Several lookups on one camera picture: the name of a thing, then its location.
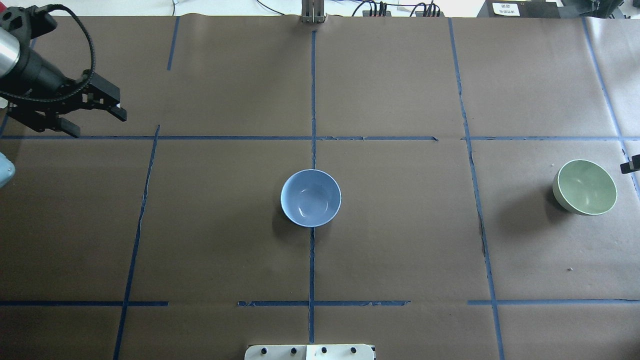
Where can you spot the green bowl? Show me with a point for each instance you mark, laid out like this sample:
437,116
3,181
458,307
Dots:
582,187

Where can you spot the white mounting pillar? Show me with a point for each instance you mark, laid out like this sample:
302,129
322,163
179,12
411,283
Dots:
349,351

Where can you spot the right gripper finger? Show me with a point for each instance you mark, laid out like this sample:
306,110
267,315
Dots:
631,166

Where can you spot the black box with label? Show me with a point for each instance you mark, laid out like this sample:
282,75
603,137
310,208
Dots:
537,9

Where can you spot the aluminium frame post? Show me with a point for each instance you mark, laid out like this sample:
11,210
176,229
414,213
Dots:
313,11

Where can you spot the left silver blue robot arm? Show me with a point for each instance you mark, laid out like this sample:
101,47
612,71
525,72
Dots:
40,94

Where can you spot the blue bowl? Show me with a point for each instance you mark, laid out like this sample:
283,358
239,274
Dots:
310,198

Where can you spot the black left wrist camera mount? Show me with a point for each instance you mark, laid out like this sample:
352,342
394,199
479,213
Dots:
27,23

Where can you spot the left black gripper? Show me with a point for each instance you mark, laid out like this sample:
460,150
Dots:
40,74

